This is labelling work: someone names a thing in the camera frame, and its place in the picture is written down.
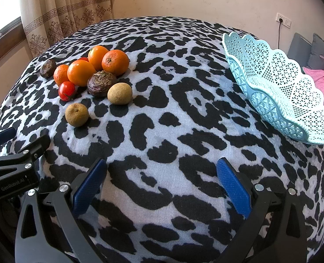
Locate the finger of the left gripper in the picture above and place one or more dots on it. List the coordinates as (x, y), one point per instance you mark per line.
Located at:
(37, 148)
(6, 135)

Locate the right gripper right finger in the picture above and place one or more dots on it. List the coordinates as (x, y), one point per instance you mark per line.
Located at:
(274, 227)

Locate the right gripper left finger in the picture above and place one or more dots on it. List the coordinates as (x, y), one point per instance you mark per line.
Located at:
(69, 201)

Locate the brown longan front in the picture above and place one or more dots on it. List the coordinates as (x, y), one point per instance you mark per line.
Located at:
(76, 114)

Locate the brown longan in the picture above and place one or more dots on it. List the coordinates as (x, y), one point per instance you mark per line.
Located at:
(120, 94)
(76, 114)

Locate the red tomato front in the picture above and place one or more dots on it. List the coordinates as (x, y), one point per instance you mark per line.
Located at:
(67, 91)

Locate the red tomato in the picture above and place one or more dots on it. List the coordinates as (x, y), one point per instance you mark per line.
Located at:
(84, 58)
(67, 91)

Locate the small orange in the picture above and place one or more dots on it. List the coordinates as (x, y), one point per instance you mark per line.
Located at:
(60, 74)

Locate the small dark passion fruit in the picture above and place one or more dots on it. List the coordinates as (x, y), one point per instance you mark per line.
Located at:
(47, 68)

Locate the large orange front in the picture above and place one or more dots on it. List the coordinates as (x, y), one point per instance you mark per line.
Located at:
(79, 72)

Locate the large wrinkled passion fruit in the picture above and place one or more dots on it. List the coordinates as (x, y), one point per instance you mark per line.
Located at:
(100, 83)

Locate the orange back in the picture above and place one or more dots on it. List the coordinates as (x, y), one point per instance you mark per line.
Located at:
(95, 56)

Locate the orange with stem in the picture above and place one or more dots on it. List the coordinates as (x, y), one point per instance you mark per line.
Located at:
(115, 62)

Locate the red tomato back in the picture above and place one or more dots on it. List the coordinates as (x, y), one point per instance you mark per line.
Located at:
(84, 58)

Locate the leopard print tablecloth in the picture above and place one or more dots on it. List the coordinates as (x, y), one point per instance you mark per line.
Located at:
(161, 200)

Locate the beige patterned curtain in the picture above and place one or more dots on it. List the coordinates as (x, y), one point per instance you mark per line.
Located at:
(46, 22)

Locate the light blue lattice basket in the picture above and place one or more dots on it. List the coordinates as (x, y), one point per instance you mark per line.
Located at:
(276, 87)

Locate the grey headboard cushion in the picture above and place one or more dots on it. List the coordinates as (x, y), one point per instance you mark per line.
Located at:
(307, 54)

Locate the wooden window frame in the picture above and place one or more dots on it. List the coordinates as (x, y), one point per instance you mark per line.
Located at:
(10, 36)

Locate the white wall socket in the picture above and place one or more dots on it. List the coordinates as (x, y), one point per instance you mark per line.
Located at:
(284, 21)

